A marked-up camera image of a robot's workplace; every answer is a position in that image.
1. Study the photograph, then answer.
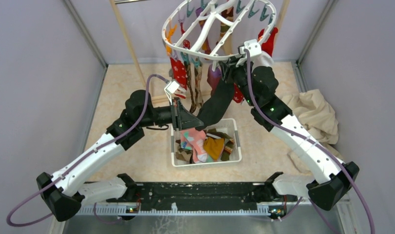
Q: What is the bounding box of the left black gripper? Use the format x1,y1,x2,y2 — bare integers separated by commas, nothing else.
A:
139,97,204,131

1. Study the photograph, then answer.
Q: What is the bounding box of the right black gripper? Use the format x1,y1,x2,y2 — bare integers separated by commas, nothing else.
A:
219,56,257,107

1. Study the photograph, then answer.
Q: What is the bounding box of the pink green patterned sock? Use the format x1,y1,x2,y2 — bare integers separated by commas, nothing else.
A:
180,128,208,163

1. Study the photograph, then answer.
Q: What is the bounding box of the black sock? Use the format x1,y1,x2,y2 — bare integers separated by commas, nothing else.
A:
196,80,235,131

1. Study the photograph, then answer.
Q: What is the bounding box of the mustard yellow sock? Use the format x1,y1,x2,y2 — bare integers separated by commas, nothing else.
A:
203,137,225,161

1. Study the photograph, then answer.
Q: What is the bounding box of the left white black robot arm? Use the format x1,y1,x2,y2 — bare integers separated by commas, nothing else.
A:
37,90,204,222

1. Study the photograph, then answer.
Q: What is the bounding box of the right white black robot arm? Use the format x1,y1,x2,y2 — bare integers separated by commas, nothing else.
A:
219,58,359,211

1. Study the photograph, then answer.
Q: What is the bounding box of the white oval clip hanger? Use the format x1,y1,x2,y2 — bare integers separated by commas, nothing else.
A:
160,0,281,61

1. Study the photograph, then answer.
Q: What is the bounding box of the maroon sock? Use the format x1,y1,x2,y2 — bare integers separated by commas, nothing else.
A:
207,64,222,96

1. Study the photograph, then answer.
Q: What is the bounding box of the red snowflake sock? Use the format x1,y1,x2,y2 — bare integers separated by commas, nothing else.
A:
170,58,187,99

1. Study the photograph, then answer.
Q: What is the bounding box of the cream crumpled cloth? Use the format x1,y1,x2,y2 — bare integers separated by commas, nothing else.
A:
281,89,344,160

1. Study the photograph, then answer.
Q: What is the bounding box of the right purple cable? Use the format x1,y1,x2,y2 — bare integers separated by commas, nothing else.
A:
244,48,376,234

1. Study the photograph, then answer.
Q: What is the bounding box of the purple cable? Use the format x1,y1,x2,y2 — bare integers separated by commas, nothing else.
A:
244,48,376,234
6,74,171,227

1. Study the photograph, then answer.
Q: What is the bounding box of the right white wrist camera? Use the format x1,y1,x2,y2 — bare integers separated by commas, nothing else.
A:
237,39,262,66

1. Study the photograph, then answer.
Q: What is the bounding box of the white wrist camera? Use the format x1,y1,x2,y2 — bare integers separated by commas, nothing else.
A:
164,80,183,105
237,39,262,66

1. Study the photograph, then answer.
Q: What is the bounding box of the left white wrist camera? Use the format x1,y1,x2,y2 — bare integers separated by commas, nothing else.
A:
164,80,183,105

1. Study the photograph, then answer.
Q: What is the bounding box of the wooden rack frame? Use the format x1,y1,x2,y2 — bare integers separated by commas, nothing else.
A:
108,0,292,106

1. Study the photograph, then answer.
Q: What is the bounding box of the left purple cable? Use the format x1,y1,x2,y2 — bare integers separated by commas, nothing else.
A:
6,74,171,227

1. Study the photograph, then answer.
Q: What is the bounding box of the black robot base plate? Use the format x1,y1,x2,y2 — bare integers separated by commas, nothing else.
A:
107,182,297,211

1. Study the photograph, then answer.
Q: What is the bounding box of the aluminium rail front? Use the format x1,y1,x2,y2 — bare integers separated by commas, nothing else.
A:
57,182,351,216

